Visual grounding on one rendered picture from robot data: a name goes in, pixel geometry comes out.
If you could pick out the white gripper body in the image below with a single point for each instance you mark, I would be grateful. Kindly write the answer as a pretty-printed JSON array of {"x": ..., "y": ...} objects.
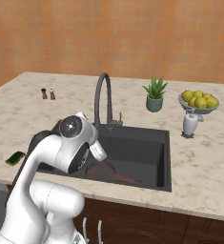
[{"x": 98, "y": 150}]

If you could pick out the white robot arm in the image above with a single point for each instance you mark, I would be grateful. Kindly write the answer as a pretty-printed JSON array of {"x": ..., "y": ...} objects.
[{"x": 37, "y": 165}]

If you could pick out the brown pan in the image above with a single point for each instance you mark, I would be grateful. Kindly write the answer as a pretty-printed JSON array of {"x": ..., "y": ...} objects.
[{"x": 100, "y": 171}]

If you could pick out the dark grey sink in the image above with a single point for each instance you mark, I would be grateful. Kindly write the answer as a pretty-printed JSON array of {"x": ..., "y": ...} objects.
[{"x": 135, "y": 152}]

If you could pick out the green sponge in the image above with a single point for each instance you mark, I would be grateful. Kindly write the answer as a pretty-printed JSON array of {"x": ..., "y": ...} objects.
[{"x": 15, "y": 158}]

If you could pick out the dark grey curved tap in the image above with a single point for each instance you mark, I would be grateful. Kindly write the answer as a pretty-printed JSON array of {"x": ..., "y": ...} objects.
[{"x": 108, "y": 95}]

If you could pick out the dark wood cupboard door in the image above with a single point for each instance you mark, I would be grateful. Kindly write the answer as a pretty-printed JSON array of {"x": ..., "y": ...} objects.
[
  {"x": 132, "y": 225},
  {"x": 212, "y": 232},
  {"x": 81, "y": 211}
]

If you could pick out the white-topped salt shaker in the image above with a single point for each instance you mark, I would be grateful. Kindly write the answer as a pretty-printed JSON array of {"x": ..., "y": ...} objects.
[{"x": 52, "y": 94}]

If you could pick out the green plant in grey pot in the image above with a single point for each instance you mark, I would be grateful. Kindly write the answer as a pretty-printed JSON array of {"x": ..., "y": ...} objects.
[{"x": 154, "y": 98}]

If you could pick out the brown pepper shaker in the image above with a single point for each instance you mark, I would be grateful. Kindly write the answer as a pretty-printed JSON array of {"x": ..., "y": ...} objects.
[{"x": 44, "y": 94}]

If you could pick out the white soap dispenser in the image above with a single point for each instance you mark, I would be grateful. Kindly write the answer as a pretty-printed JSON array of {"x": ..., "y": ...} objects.
[{"x": 190, "y": 124}]

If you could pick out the yellow lemon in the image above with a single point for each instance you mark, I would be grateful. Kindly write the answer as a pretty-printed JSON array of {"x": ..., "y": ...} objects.
[
  {"x": 200, "y": 102},
  {"x": 207, "y": 95},
  {"x": 198, "y": 93},
  {"x": 212, "y": 102},
  {"x": 187, "y": 95},
  {"x": 192, "y": 102}
]

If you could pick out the grey fruit bowl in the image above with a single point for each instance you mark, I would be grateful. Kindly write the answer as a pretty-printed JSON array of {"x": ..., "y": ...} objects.
[{"x": 199, "y": 110}]

